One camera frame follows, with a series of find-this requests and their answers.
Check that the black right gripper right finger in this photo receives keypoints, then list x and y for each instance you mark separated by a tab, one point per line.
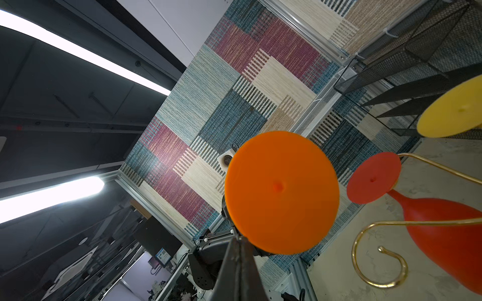
251	288

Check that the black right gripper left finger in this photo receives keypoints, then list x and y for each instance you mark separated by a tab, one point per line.
228	286

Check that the orange wine glass front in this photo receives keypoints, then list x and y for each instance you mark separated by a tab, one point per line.
282	192

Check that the red wine glass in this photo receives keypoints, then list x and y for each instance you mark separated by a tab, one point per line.
433	225

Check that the yellow wine glass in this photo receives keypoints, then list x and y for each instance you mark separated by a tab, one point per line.
453	113

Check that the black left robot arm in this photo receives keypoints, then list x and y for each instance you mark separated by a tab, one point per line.
206	259

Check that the black mesh shelf rack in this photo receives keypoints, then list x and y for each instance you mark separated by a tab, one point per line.
437	47

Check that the ceiling light strip lower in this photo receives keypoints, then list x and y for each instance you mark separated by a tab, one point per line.
25	204

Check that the ceiling light strip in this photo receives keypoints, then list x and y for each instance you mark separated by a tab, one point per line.
25	204
16	23

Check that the ceiling light strip upper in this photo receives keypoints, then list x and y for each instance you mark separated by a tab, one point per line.
16	23

